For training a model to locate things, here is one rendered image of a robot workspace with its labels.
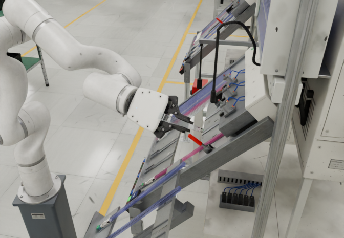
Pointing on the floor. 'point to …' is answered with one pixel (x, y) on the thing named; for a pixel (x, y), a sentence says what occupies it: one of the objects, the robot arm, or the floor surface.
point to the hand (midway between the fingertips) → (183, 123)
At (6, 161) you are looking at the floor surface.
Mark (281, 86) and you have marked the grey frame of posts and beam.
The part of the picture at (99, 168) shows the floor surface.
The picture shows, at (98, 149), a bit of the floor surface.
